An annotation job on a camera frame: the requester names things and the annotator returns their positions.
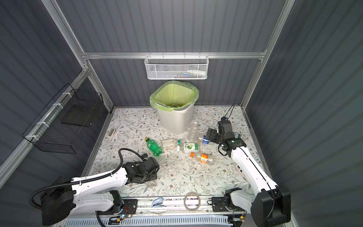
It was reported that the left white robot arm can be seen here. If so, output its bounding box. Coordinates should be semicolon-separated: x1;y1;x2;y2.
40;158;160;226

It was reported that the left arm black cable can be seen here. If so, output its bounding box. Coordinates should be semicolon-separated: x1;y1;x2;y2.
28;148;145;211

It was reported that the upright clear bottle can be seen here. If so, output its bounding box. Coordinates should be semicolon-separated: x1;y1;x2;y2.
188;121;199;142

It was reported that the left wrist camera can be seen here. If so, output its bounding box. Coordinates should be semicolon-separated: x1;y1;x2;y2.
141;153;148;160

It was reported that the white plastic trash bin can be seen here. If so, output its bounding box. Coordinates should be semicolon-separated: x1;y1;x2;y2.
156;104;194;134

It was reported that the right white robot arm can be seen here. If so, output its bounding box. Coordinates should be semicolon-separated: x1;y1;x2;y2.
206;117;291;227

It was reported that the small bottle blue label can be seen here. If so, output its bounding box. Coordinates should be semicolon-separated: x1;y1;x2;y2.
198;136;210;144

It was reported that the green bin liner bag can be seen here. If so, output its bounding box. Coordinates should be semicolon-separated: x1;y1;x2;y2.
149;80;199;112

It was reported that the clear bottle red label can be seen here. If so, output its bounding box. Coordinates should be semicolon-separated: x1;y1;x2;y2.
146;180;157;191

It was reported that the white wire mesh basket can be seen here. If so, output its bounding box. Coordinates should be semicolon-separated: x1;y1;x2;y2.
144;55;209;80

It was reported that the small white pink device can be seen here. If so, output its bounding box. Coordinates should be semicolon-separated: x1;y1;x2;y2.
108;129;117;138

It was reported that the green label square bottle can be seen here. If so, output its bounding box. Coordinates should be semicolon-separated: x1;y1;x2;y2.
177;140;200;153

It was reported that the clear square bottle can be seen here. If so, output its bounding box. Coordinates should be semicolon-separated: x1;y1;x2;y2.
161;138;178;150

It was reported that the orange label clear bottle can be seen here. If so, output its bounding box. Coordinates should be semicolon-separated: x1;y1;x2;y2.
190;152;215;165

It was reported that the roll of clear tape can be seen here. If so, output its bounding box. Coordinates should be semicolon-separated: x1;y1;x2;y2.
183;192;201;212

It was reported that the black wire wall basket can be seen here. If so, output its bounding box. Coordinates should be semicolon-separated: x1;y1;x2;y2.
22;84;104;154

